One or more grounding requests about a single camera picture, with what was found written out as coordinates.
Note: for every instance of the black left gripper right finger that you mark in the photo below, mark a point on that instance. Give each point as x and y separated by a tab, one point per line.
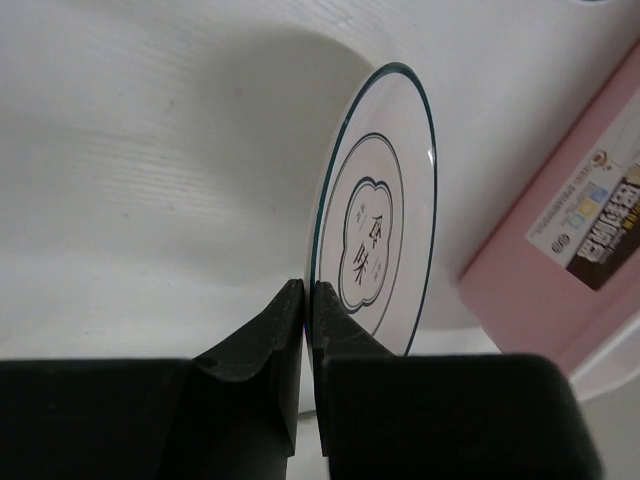
479	416

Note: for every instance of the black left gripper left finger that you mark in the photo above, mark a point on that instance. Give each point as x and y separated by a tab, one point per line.
228	413

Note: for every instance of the pink plastic dish rack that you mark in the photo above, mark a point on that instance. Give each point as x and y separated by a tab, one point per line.
559	277

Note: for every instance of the white plate with characters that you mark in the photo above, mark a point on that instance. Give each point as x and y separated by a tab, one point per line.
373	221

